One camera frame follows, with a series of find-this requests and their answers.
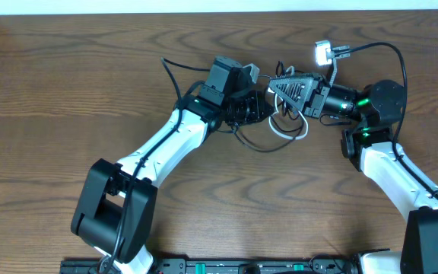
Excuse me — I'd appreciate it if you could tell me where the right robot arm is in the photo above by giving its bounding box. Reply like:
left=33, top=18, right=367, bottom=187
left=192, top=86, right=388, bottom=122
left=268, top=74, right=438, bottom=273

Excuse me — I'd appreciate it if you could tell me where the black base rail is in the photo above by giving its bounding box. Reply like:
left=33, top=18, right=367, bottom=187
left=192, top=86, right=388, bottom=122
left=59, top=257, right=360, bottom=274

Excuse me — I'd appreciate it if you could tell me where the white usb cable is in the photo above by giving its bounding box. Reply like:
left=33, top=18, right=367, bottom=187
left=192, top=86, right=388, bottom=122
left=267, top=65, right=309, bottom=141

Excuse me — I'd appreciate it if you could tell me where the black usb cable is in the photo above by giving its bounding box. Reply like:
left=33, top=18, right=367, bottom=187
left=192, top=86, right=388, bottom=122
left=232, top=60, right=307, bottom=154
left=270, top=60, right=306, bottom=134

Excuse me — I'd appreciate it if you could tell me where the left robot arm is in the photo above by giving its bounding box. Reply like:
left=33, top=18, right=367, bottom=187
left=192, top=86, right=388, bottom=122
left=71, top=56, right=271, bottom=273

